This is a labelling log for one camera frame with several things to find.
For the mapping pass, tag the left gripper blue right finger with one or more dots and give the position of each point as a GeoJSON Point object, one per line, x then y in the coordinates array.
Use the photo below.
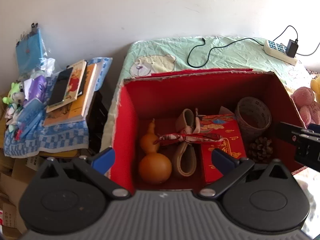
{"type": "Point", "coordinates": [223, 161]}

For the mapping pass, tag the orange book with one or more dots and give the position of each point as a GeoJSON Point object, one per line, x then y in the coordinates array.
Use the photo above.
{"type": "Point", "coordinates": [75, 110]}

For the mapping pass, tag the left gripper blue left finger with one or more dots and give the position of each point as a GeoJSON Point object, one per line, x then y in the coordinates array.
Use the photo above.
{"type": "Point", "coordinates": [104, 160]}

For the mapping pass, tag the winnie pooh book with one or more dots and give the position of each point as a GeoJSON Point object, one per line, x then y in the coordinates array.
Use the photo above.
{"type": "Point", "coordinates": [73, 86]}

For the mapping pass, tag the black smartphone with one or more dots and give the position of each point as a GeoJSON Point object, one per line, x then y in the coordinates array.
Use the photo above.
{"type": "Point", "coordinates": [60, 87]}

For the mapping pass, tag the brown tape roll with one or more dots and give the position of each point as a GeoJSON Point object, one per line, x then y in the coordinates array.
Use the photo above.
{"type": "Point", "coordinates": [253, 117]}

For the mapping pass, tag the blue checkered cloth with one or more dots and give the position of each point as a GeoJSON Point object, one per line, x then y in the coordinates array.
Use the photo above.
{"type": "Point", "coordinates": [53, 139]}

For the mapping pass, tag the yellow tiger plush toy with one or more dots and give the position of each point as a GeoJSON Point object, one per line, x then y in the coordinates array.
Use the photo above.
{"type": "Point", "coordinates": [315, 86]}

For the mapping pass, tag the green cartoon bed sheet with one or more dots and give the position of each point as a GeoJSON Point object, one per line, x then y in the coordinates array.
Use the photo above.
{"type": "Point", "coordinates": [173, 55]}

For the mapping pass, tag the purple white package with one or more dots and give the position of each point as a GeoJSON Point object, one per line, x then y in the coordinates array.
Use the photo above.
{"type": "Point", "coordinates": [35, 88]}

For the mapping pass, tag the white power strip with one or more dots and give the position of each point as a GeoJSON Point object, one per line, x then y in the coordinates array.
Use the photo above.
{"type": "Point", "coordinates": [278, 51]}

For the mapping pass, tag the small red gift box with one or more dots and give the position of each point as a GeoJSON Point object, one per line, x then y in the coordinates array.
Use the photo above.
{"type": "Point", "coordinates": [226, 127]}

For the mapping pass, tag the large red cardboard box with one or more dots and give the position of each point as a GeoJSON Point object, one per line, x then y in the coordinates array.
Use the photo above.
{"type": "Point", "coordinates": [168, 124]}

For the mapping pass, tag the orange gourd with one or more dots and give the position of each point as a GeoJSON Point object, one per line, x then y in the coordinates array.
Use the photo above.
{"type": "Point", "coordinates": [154, 167]}

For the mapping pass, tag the pink ribbon shoe ornament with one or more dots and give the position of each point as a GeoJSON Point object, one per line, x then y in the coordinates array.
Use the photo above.
{"type": "Point", "coordinates": [187, 134]}

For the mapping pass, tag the blue plastic bag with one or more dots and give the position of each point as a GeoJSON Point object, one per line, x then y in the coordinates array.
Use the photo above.
{"type": "Point", "coordinates": [31, 53]}

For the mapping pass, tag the blue plastic pouch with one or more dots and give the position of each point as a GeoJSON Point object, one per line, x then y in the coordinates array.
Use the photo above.
{"type": "Point", "coordinates": [29, 117]}

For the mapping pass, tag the green frog plush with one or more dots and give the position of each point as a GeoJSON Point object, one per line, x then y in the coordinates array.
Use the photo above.
{"type": "Point", "coordinates": [16, 95]}

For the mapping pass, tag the dark bedside table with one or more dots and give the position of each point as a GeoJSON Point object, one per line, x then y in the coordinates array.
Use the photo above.
{"type": "Point", "coordinates": [96, 119]}

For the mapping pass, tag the brown pine cone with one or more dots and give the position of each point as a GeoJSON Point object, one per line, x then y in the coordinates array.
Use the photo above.
{"type": "Point", "coordinates": [260, 150]}

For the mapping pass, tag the pink plush bear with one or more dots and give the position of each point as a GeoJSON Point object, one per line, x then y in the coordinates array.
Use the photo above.
{"type": "Point", "coordinates": [308, 108]}

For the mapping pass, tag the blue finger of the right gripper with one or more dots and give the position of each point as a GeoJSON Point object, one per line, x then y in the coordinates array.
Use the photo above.
{"type": "Point", "coordinates": [314, 127]}

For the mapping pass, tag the black power adapter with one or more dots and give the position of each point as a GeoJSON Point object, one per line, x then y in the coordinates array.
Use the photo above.
{"type": "Point", "coordinates": [291, 48]}

